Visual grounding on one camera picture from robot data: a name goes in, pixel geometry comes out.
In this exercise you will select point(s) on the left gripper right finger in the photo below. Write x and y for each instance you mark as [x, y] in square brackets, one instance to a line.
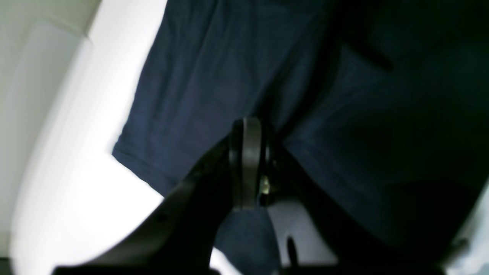
[316, 237]

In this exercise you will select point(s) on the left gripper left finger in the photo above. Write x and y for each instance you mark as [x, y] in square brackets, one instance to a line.
[177, 238]

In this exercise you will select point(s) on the dark navy T-shirt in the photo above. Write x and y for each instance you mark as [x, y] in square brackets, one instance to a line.
[383, 103]

